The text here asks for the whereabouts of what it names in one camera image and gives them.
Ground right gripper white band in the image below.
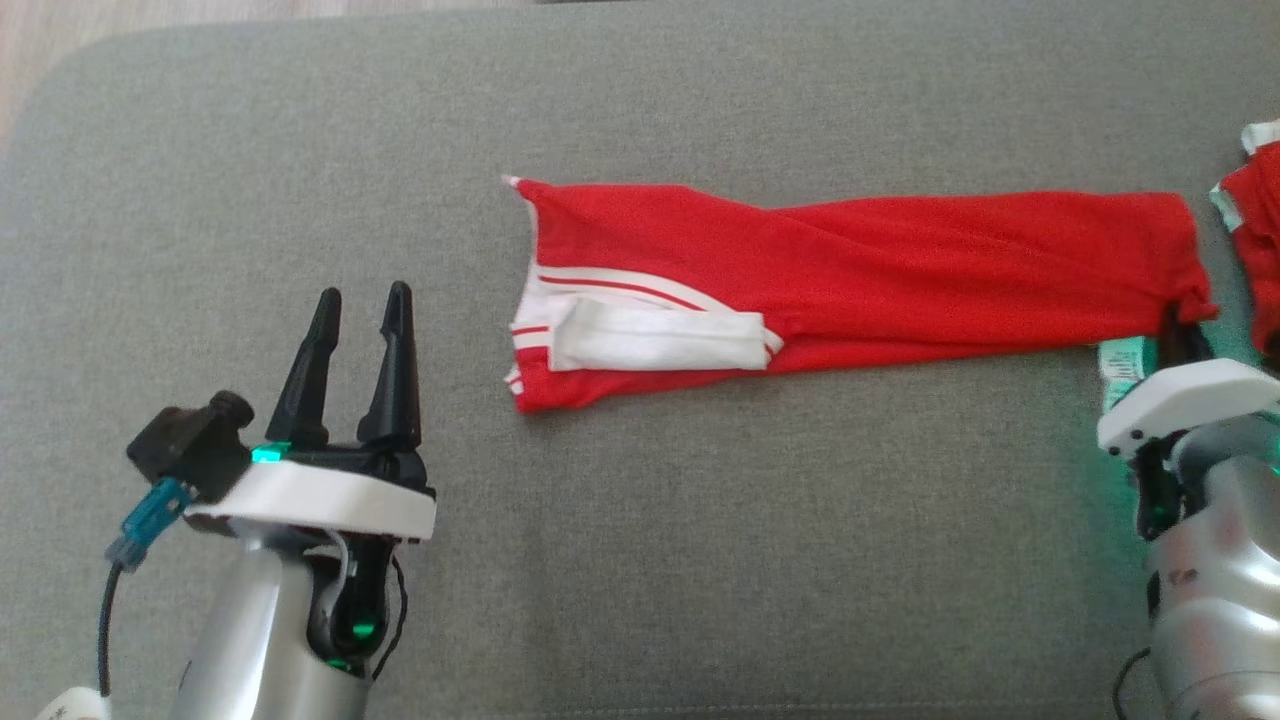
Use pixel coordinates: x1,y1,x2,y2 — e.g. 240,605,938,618
1097,313,1280,461

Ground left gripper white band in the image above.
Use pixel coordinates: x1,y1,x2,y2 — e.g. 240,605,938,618
185,281,438,546

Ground red basketball jersey shirt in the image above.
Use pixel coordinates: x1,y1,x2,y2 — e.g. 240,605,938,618
503,175,1222,415

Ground red shorts with white trim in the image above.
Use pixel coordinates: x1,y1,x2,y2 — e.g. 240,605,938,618
1208,119,1280,357

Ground large grey sofa seat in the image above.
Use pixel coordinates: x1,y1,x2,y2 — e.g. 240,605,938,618
0,0,1280,720

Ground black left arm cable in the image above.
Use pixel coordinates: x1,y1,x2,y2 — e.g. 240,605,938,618
97,476,197,701

